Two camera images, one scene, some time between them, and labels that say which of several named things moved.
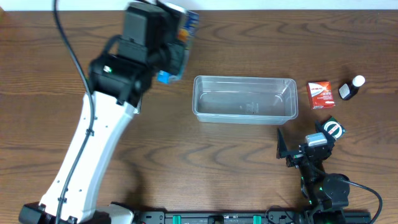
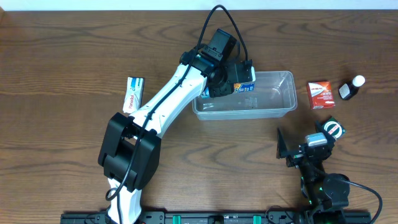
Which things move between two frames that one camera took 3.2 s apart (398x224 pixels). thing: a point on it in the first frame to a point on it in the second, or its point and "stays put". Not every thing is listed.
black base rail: (293, 217) stays put
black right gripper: (295, 157) stays put
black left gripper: (161, 57) to (224, 91)
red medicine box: (321, 94) stays put
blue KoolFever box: (187, 32) to (238, 88)
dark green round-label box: (334, 128) stays put
